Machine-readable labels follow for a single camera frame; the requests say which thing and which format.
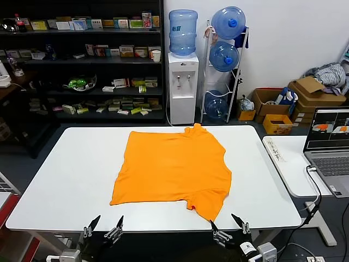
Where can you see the pale green box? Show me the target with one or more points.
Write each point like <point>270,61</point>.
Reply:
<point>25,53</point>
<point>12,53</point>

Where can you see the red and orange box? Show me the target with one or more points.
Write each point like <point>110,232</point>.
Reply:
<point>100,51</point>

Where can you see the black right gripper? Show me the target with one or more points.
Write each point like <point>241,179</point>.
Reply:
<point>242,243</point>

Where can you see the small green box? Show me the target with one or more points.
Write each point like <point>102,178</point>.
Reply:
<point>142,89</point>

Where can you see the white box yellow edge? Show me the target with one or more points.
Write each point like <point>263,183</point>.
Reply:
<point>69,109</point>

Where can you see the white box red print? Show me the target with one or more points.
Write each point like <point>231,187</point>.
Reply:
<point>114,52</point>

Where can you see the stacked flat cardboard boxes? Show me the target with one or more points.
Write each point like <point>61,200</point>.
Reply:
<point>302,116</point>

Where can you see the crumpled plastic bag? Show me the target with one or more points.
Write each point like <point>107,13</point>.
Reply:
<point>246,103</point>

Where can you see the plain white box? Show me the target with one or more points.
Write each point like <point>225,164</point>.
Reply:
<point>63,25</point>

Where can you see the white box blue stripe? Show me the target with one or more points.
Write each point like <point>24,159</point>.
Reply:
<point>89,50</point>

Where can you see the white kitchen appliance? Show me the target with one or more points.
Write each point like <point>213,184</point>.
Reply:
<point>4,80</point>

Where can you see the blue and white bag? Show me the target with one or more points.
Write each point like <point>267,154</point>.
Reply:
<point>286,96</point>

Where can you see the purple bottle white base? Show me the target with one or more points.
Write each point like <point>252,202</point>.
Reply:
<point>17,71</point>

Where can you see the large yellow box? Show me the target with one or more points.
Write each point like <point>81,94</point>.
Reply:
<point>278,127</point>

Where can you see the white water dispenser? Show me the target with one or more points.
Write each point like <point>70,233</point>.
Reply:
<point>182,103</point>

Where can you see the flat white box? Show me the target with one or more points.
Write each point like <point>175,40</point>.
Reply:
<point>78,55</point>
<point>108,89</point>

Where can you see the green and yellow box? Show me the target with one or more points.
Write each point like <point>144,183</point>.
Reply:
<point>138,81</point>

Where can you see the black clamp stand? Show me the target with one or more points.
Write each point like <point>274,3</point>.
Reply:
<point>238,82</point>

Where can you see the white paper cup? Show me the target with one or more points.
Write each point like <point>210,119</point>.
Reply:
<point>156,56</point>

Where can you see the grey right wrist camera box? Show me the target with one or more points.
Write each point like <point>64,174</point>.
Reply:
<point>267,252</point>

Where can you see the small yellow box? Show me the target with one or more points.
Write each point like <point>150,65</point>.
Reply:
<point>246,114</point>

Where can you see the orange t-shirt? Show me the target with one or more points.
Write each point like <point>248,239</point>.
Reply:
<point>171,169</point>

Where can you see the blue hanging cloth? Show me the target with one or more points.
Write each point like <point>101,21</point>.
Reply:
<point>240,39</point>

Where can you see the shiny dark round object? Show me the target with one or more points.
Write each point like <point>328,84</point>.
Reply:
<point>8,26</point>

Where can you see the grey laptop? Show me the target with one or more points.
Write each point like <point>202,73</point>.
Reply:
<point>332,163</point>

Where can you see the red and yellow box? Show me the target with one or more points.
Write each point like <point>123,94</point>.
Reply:
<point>141,52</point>

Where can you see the blue bottle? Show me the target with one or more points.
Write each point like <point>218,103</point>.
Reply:
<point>50,52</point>

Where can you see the lime green box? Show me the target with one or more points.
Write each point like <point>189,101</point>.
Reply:
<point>137,111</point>
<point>83,110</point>

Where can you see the red and white box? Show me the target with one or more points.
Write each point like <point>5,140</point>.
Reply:
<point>121,83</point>

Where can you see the orange and white box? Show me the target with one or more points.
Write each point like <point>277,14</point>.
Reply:
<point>126,51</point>

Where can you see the white open box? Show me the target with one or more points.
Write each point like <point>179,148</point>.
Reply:
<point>38,54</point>

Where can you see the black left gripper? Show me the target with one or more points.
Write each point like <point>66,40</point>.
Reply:
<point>95,251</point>

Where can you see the pale green plastic item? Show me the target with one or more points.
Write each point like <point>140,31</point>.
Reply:
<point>346,58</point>

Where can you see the pile of grey clothes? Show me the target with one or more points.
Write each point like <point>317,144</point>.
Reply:
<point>330,73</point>

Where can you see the blue water jug with sticker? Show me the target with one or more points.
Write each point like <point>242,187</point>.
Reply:
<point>182,35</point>

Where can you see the blue and white box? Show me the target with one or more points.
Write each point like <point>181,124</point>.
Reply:
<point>79,24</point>

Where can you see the tall pink colourful box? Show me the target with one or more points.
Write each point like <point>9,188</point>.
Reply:
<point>146,20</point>

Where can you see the white and pink box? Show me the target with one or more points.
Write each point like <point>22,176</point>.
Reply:
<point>123,112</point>

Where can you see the open brown cardboard box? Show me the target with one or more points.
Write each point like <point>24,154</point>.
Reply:
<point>270,106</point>

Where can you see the red and white cart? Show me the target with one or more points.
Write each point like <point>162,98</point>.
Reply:
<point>8,207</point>

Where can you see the small white box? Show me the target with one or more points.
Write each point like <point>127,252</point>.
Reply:
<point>100,110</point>

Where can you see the black shelf unit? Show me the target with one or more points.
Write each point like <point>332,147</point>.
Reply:
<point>109,61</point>

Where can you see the light green box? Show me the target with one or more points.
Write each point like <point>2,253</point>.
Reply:
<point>135,23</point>

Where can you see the cardboard box with open flap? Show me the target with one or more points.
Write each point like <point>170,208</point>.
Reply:
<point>319,98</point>

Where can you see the beige hanging cloth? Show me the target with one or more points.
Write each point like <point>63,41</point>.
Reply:
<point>208,32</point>

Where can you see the bowl with green items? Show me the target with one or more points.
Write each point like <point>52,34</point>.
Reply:
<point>79,83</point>

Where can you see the cola bottle red cap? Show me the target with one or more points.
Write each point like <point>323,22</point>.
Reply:
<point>19,24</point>

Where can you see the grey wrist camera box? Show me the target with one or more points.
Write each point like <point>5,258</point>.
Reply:
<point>69,256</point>
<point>267,252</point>

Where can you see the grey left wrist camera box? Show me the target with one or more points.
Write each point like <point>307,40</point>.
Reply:
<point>69,256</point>

